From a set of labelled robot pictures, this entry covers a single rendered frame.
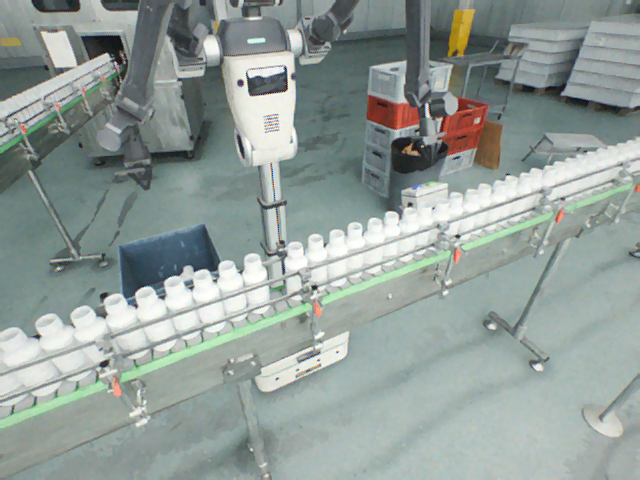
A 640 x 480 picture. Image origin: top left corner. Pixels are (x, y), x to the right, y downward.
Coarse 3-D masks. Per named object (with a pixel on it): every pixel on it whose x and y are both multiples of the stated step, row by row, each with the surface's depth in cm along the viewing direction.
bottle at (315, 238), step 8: (312, 240) 91; (320, 240) 88; (312, 248) 88; (320, 248) 89; (312, 256) 89; (320, 256) 89; (312, 264) 90; (312, 272) 92; (320, 272) 92; (312, 280) 94; (320, 280) 94; (320, 288) 95
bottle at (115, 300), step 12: (108, 300) 73; (120, 300) 75; (108, 312) 72; (120, 312) 73; (132, 312) 75; (108, 324) 73; (120, 324) 73; (132, 324) 75; (120, 336) 75; (132, 336) 76; (144, 336) 79; (132, 348) 78
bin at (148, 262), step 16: (144, 240) 128; (160, 240) 131; (176, 240) 134; (192, 240) 137; (208, 240) 138; (128, 256) 128; (144, 256) 131; (160, 256) 134; (176, 256) 137; (192, 256) 141; (208, 256) 144; (128, 272) 127; (144, 272) 135; (160, 272) 138; (176, 272) 141; (128, 288) 117; (160, 288) 106
